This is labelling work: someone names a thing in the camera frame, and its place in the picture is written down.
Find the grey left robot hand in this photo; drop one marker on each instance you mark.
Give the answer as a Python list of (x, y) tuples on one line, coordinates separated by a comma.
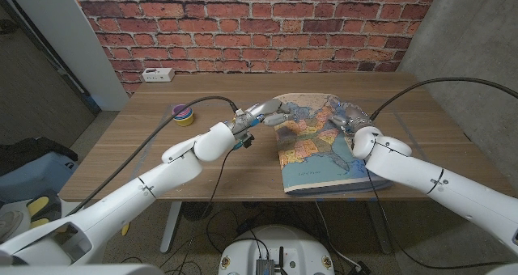
[(253, 115)]

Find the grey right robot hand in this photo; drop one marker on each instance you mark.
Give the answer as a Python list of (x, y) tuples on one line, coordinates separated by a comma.
[(354, 119)]

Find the United States paper map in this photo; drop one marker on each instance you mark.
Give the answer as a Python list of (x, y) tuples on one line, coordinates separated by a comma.
[(315, 153)]

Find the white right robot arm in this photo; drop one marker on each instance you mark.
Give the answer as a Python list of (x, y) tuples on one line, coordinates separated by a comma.
[(445, 182)]

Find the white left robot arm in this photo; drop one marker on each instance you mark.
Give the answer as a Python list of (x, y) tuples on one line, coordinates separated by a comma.
[(133, 198)]

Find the stacked colourful plastic cups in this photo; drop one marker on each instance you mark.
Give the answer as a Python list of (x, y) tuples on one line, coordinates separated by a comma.
[(183, 115)]

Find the red brick printed backdrop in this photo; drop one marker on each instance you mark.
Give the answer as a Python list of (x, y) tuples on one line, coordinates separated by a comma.
[(259, 28)]

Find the white power strip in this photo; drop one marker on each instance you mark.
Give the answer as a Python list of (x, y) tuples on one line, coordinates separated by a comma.
[(158, 74)]

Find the table leg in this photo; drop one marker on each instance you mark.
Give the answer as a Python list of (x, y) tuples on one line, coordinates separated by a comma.
[(379, 226), (171, 226)]

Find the black round floor base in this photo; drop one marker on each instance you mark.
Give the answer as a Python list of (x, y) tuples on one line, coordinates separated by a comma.
[(197, 211)]

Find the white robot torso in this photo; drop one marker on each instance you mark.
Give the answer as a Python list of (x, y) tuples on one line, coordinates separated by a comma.
[(299, 246)]

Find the black antenna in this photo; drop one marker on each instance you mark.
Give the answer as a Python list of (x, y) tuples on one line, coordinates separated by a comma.
[(281, 259)]

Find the grey electronics box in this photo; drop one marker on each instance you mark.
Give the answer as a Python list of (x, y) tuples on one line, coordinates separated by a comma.
[(265, 267)]

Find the white pillar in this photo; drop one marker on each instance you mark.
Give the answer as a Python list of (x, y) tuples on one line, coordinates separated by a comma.
[(69, 36)]

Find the dark door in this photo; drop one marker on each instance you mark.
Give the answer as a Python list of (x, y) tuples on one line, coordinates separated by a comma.
[(36, 85)]

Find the black cloth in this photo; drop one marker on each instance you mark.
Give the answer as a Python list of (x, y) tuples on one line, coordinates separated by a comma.
[(28, 151)]

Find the blue bag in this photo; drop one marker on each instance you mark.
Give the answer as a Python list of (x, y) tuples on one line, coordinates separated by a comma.
[(32, 178)]

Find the black yellow foot pedal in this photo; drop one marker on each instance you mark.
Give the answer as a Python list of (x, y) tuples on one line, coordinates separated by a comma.
[(40, 208)]

